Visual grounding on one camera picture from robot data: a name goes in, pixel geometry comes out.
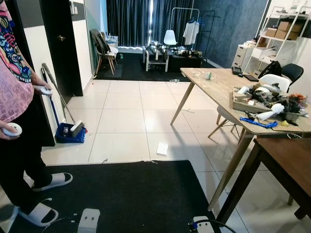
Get white handheld controller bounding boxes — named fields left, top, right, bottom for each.
left=39, top=85, right=53, bottom=96
left=2, top=123, right=23, bottom=137

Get person's left hand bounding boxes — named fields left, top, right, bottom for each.
left=30, top=73, right=47, bottom=95

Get black door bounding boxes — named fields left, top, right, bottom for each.
left=39, top=0, right=84, bottom=98

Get white drawer unit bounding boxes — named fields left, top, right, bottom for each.
left=232, top=45, right=254, bottom=69

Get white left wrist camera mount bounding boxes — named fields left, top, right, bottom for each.
left=78, top=209, right=101, bottom=233

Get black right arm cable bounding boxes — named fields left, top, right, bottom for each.
left=192, top=219, right=238, bottom=233

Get black office chair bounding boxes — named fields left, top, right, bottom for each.
left=281, top=63, right=305, bottom=88

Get wooden chair with dark clothes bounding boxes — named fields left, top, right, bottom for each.
left=89, top=28, right=120, bottom=76

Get white paper sheet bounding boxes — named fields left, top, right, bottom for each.
left=156, top=142, right=169, bottom=156

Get white shelf rack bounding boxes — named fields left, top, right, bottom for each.
left=243, top=5, right=311, bottom=78

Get person in pink shirt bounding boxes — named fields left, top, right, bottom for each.
left=0, top=0, right=55, bottom=216

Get white slipper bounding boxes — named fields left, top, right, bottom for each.
left=32, top=172, right=73, bottom=192
left=17, top=203, right=59, bottom=228

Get blue plastic strap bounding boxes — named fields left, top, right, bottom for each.
left=240, top=116, right=278, bottom=129

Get low bench with silver items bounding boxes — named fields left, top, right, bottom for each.
left=143, top=43, right=202, bottom=72

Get brown cardboard storage box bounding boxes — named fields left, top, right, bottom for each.
left=276, top=20, right=306, bottom=40

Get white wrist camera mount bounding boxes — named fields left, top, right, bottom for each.
left=78, top=209, right=101, bottom=233
left=192, top=216, right=215, bottom=233

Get dark curtains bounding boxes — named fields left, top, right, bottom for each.
left=106, top=0, right=195, bottom=48

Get dark carpet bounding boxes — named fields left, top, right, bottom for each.
left=95, top=52, right=217, bottom=82

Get white clothes rack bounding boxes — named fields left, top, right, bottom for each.
left=171, top=7, right=201, bottom=47

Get black rug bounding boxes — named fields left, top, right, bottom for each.
left=7, top=160, right=222, bottom=233

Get black backpack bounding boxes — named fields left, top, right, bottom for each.
left=258, top=61, right=283, bottom=79

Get cluttered cardboard pulp tray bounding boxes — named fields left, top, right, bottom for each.
left=232, top=85, right=308, bottom=122

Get person's right hand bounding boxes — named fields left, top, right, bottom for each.
left=0, top=122, right=15, bottom=141

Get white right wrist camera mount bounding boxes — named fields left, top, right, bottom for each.
left=192, top=216, right=215, bottom=233

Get dark brown wooden table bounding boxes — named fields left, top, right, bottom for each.
left=216, top=136, right=311, bottom=224

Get light wooden table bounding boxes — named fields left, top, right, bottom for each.
left=170, top=67, right=311, bottom=212

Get white hanging shirt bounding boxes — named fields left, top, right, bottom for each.
left=183, top=20, right=200, bottom=46

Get blue mop bucket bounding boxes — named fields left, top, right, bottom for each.
left=55, top=121, right=87, bottom=144

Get white bulb shaped object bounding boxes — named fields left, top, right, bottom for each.
left=256, top=103, right=285, bottom=121

